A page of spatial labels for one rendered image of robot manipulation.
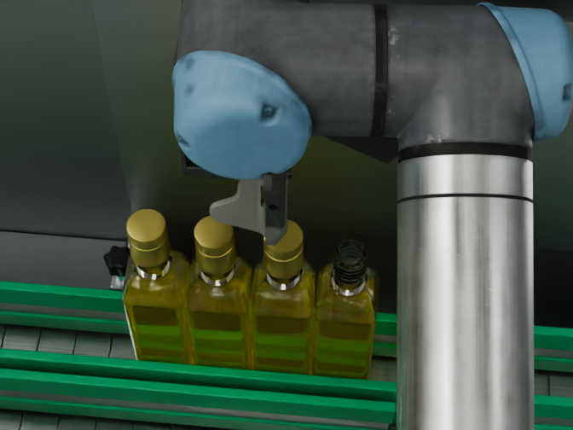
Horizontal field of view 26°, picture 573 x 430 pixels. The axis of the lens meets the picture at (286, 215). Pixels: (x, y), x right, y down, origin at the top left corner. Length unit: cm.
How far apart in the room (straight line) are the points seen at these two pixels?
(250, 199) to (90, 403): 39
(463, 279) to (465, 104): 9
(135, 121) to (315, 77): 49
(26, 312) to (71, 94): 26
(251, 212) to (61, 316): 41
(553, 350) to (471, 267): 63
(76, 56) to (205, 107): 48
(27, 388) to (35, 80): 30
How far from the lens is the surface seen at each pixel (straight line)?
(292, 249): 104
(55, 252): 139
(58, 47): 113
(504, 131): 68
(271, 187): 90
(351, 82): 67
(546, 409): 123
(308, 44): 68
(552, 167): 116
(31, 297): 128
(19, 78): 117
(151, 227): 106
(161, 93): 110
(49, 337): 134
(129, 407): 126
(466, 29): 69
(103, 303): 127
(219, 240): 105
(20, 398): 128
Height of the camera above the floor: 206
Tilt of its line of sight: 58 degrees down
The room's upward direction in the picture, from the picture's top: straight up
